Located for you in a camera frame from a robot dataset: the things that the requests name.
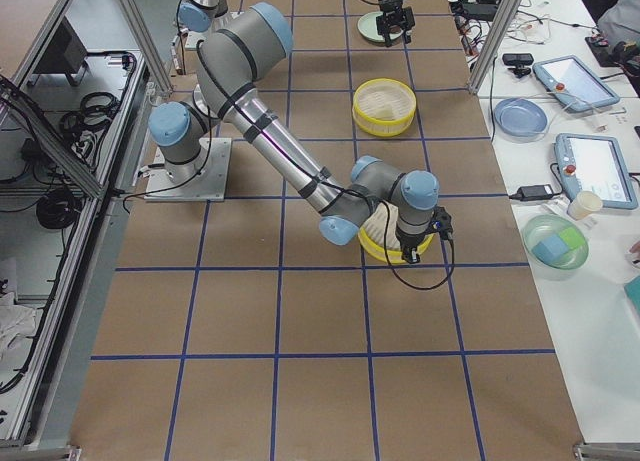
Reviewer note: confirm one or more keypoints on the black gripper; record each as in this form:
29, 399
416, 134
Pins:
389, 6
408, 241

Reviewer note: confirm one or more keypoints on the yellow steamer basket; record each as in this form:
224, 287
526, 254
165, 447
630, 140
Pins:
378, 234
383, 107

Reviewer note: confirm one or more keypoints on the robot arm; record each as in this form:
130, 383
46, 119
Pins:
230, 61
199, 15

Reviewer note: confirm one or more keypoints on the light green plate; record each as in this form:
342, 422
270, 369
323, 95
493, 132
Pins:
367, 27

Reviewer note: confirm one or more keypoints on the black webcam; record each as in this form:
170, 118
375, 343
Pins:
518, 63

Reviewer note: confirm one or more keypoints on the blue sponge block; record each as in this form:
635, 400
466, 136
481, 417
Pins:
550, 250

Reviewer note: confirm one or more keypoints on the green glass bowl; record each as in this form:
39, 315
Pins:
542, 226

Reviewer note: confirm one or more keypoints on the black power adapter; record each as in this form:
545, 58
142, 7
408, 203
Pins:
538, 192

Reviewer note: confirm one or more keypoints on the blue plate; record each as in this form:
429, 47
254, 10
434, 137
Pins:
520, 118

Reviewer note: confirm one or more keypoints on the green sponge block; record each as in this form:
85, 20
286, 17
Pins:
572, 237

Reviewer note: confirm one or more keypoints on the paper cup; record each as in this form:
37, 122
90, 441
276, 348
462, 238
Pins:
584, 204

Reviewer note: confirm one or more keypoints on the upper teach pendant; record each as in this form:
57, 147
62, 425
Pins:
573, 84

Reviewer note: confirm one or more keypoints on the teach pendant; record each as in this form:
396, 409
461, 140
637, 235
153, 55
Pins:
573, 84
594, 163

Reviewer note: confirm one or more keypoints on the lower teach pendant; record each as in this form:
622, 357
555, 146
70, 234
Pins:
594, 163

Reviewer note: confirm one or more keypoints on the aluminium frame post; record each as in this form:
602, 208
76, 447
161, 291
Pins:
506, 11

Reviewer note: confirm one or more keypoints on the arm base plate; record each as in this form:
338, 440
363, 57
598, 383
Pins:
203, 179

